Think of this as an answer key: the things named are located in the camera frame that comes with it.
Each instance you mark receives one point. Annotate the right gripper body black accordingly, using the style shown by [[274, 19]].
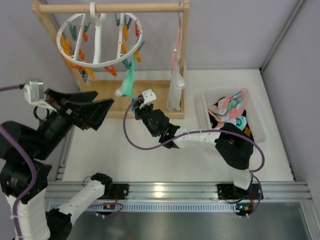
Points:
[[141, 111]]

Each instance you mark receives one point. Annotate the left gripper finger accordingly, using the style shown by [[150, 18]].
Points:
[[91, 115], [79, 99]]

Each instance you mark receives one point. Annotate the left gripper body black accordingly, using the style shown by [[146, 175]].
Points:
[[64, 110]]

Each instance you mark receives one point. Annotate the mint green sock blue hexagon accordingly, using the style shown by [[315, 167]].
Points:
[[126, 88]]

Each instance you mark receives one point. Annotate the round white clip hanger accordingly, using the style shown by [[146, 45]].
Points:
[[73, 32]]

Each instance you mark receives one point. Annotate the pink sock green patches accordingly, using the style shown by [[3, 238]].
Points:
[[237, 97]]

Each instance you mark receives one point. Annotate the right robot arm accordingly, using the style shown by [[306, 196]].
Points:
[[233, 144]]

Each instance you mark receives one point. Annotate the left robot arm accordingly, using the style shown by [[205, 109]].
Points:
[[24, 176]]

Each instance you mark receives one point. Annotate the white plastic bag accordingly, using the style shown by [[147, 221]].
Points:
[[177, 82]]

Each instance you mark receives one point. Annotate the white plastic basket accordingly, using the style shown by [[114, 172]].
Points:
[[208, 97]]

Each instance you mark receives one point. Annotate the argyle red orange sock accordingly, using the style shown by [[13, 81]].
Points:
[[248, 132]]

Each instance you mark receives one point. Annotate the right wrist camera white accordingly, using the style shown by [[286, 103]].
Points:
[[149, 97]]

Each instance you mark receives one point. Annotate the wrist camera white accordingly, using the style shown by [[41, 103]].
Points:
[[149, 97], [34, 94]]

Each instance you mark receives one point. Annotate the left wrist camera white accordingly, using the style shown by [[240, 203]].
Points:
[[34, 94]]

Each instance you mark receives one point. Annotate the wooden hanging rack frame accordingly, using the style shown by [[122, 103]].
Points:
[[52, 16]]

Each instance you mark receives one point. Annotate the white perforated cable duct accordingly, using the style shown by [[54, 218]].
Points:
[[175, 207]]

